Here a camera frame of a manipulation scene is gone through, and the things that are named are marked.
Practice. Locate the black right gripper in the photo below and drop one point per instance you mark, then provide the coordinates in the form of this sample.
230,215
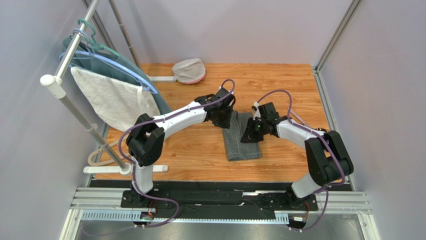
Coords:
254,127

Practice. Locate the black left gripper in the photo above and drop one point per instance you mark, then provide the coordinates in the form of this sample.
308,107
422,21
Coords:
226,124

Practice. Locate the grey cloth napkin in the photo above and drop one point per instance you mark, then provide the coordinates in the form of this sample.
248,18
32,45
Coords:
236,150

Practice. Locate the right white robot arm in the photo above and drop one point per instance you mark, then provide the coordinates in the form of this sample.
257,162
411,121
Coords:
327,158

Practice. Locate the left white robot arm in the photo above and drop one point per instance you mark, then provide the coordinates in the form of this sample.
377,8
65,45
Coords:
146,138

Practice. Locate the white mesh cap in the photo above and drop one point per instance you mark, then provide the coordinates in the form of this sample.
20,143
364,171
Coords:
189,71

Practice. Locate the white towel on hanger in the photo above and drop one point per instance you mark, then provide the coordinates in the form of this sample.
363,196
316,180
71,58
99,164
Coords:
117,103

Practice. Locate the white clothes rack base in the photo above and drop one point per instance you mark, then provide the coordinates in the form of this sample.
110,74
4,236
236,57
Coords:
94,170

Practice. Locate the teal shirt on hanger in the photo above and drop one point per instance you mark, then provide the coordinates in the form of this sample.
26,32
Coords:
118,67

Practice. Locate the light blue hanger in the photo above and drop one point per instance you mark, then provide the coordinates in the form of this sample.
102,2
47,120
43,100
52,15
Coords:
93,45

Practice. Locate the metal clothes rack pole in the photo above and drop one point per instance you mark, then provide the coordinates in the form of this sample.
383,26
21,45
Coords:
54,85

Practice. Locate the black mounting rail plate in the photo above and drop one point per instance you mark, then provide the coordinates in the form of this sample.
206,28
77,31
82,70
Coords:
202,200

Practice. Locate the aluminium frame rail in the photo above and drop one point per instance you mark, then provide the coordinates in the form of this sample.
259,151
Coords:
102,204

